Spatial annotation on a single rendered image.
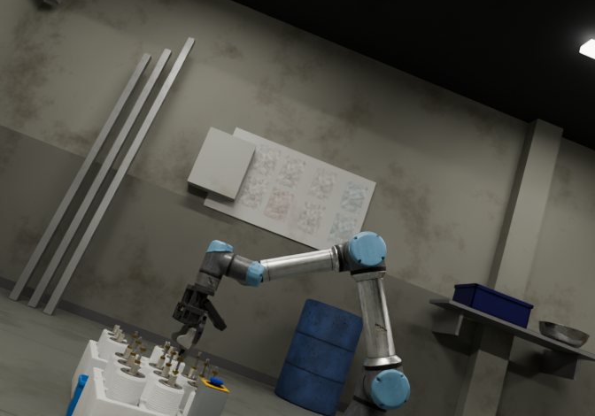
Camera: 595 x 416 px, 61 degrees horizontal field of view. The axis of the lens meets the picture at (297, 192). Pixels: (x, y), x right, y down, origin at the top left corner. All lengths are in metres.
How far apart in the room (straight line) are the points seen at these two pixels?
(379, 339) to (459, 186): 3.86
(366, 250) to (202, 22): 4.15
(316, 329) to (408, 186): 1.82
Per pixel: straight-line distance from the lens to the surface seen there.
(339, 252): 1.73
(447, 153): 5.40
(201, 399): 1.47
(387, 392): 1.61
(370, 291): 1.61
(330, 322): 4.13
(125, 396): 1.60
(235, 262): 1.59
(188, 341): 1.61
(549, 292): 5.68
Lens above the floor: 0.53
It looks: 14 degrees up
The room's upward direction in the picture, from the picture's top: 21 degrees clockwise
